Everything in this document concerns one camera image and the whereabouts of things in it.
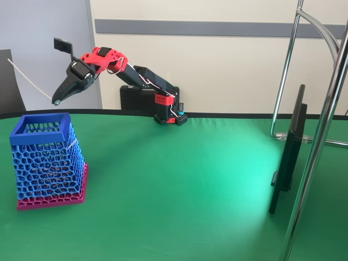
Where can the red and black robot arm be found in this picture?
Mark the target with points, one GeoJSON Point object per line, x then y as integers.
{"type": "Point", "coordinates": [163, 84]}

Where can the blue and magenta mesh basket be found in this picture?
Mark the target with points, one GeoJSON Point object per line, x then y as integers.
{"type": "Point", "coordinates": [46, 163]}

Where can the black plastic tool case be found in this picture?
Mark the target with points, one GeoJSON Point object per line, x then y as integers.
{"type": "Point", "coordinates": [136, 100]}

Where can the chrome tube stand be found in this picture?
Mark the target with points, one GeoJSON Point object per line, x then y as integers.
{"type": "Point", "coordinates": [300, 206]}

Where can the screwdriver with teal collar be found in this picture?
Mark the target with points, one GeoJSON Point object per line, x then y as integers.
{"type": "Point", "coordinates": [181, 108]}

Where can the thin white stick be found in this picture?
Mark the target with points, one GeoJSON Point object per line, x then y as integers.
{"type": "Point", "coordinates": [30, 80]}

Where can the grey wall rail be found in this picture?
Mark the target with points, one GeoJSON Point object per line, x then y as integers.
{"type": "Point", "coordinates": [217, 28]}

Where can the black monitor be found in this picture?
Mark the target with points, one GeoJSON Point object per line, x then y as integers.
{"type": "Point", "coordinates": [292, 152]}

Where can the clear plastic clip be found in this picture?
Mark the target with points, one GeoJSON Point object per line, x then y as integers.
{"type": "Point", "coordinates": [282, 136]}

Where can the green cloth with black edge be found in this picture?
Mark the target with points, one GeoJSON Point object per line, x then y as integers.
{"type": "Point", "coordinates": [190, 204]}

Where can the small black gripper camera mount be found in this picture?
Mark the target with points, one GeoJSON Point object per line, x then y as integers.
{"type": "Point", "coordinates": [62, 44]}

